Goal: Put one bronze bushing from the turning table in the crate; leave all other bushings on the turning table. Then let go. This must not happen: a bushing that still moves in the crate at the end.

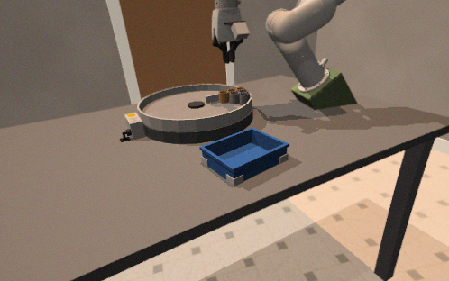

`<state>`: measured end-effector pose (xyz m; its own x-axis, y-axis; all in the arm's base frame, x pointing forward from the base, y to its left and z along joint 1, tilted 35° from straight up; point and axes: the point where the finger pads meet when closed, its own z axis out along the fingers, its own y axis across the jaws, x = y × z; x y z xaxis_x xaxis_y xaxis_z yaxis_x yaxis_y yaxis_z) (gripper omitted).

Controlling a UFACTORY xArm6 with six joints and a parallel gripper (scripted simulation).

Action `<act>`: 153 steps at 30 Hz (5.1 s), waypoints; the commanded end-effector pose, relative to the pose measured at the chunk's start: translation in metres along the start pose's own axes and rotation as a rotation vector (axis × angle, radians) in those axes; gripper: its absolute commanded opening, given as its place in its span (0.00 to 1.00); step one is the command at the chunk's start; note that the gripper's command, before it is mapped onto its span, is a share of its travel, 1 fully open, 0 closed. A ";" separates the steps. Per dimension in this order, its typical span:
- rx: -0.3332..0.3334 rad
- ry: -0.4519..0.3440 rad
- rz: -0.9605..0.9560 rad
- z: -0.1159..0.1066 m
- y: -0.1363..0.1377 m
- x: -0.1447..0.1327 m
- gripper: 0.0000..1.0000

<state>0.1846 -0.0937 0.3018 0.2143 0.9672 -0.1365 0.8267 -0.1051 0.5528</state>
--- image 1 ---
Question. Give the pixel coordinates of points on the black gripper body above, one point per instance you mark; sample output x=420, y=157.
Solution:
x=221, y=16

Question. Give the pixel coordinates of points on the blue crate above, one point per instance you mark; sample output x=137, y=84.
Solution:
x=237, y=157

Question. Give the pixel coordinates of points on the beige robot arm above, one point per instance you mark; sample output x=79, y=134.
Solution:
x=292, y=27

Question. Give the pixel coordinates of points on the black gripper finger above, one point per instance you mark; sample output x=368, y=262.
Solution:
x=233, y=46
x=223, y=47

